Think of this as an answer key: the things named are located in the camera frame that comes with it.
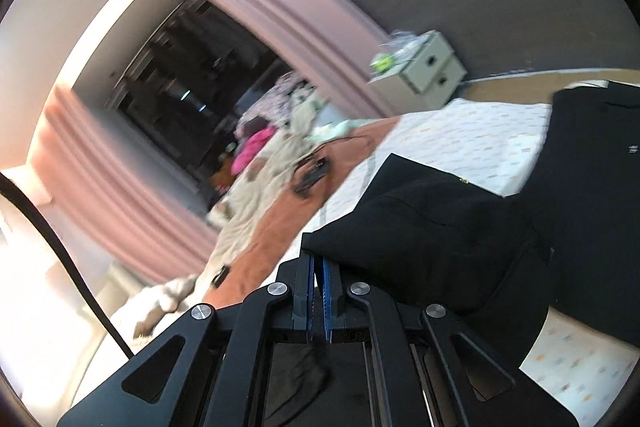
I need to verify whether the mint green cloth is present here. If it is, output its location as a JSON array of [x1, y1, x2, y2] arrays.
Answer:
[[309, 118, 368, 142]]

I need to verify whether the brown cardboard sheet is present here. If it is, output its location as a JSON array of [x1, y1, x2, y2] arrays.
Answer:
[[462, 68, 640, 104]]

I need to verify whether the pink cloth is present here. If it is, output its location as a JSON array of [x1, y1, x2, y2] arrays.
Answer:
[[231, 126, 277, 174]]

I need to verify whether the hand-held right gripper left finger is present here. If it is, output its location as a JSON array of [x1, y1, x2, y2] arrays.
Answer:
[[57, 253, 317, 427]]

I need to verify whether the black garment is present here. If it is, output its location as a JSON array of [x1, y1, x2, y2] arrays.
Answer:
[[260, 81, 640, 427]]

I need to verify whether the cream two-drawer nightstand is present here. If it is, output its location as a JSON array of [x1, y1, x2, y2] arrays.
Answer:
[[367, 31, 468, 96]]

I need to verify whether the black device with cable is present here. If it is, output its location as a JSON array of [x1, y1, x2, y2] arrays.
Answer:
[[291, 134, 377, 202]]

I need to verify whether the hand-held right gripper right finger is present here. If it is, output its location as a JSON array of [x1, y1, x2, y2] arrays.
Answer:
[[322, 257, 581, 427]]

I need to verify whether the pile of clothes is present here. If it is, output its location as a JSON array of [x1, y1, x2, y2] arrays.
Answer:
[[132, 92, 333, 340]]

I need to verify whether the floral cloth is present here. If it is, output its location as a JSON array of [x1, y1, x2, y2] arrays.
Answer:
[[239, 71, 313, 130]]

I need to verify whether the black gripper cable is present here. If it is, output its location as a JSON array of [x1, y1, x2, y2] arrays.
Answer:
[[0, 172, 135, 359]]

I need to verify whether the clear plastic bag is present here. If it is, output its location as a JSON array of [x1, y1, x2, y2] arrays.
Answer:
[[377, 29, 426, 58]]

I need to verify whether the orange blanket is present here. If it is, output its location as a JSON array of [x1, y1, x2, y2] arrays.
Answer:
[[200, 117, 403, 308]]

